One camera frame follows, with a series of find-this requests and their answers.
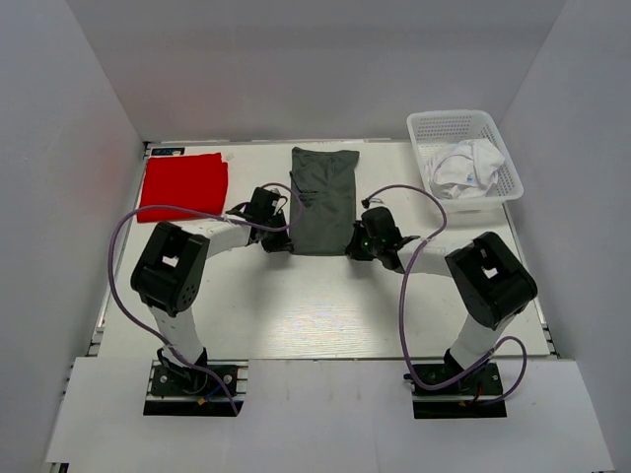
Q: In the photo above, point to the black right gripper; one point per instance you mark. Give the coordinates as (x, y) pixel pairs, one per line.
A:
(357, 244)

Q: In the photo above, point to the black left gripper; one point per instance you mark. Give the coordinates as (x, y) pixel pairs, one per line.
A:
(278, 236)

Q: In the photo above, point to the dark grey t-shirt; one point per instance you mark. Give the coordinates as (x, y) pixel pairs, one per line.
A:
(324, 212)

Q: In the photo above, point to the white t-shirt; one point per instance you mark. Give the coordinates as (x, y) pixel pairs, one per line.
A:
(465, 170)

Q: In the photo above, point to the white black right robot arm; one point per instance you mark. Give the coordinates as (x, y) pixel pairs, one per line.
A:
(491, 281)

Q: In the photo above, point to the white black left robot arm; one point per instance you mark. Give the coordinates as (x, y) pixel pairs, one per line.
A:
(168, 274)

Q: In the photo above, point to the red folded t-shirt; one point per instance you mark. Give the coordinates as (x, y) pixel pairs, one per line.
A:
(198, 183)

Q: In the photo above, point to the blue label sticker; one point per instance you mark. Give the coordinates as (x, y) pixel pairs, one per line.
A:
(167, 152)

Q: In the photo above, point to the white plastic basket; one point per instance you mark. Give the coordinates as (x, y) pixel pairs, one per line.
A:
(431, 131)

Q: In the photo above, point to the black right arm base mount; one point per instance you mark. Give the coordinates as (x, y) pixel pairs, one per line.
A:
(468, 398)

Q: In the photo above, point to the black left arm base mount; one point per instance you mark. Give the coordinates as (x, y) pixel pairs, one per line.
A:
(175, 391)

